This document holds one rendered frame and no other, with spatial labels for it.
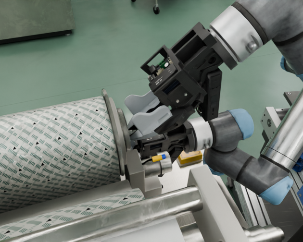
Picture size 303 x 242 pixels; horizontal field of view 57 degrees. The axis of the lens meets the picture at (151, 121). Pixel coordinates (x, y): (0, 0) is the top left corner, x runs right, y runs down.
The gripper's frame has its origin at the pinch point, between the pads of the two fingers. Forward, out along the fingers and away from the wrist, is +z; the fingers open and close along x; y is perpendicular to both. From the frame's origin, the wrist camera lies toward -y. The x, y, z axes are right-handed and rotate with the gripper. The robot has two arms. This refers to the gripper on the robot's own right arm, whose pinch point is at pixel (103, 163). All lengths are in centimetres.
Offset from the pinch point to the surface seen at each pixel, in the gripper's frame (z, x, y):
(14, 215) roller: 13.5, 15.2, 13.9
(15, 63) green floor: 59, -226, -109
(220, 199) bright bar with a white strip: -5.1, 31.5, 36.8
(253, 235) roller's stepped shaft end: -10.9, 30.8, 25.8
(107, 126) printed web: -1.6, 9.5, 21.3
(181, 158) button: -22.8, -7.2, -16.5
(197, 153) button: -28.1, -7.3, -16.5
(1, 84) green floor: 70, -195, -109
